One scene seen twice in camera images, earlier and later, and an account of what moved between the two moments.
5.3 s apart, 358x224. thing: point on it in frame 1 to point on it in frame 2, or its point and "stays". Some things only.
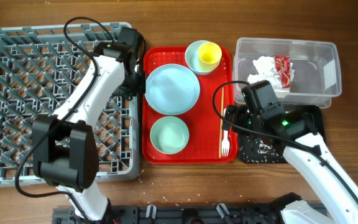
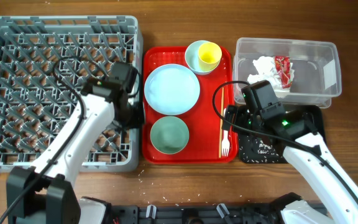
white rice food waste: [257, 150] stays
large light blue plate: [172, 89] stays
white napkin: [267, 70] stays
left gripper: [141, 88] to [139, 122]
